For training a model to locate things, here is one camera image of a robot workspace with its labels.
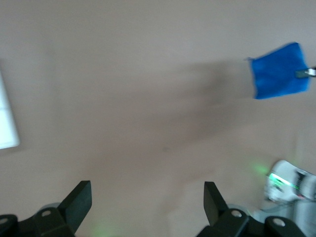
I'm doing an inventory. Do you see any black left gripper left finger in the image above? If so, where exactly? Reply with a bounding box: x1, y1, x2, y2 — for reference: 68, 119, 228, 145
0, 180, 93, 237

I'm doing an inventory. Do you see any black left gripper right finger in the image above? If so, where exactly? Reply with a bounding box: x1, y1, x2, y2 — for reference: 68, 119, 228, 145
196, 181, 306, 237

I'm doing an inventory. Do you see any blue microfiber towel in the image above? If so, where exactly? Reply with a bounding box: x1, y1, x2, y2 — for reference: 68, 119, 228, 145
247, 42, 313, 100

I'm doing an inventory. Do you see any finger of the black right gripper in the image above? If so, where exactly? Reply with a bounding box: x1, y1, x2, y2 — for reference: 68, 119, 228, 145
295, 65, 316, 79

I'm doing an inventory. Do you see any white towel rack base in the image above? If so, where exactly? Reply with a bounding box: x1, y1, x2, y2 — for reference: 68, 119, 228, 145
0, 65, 21, 150

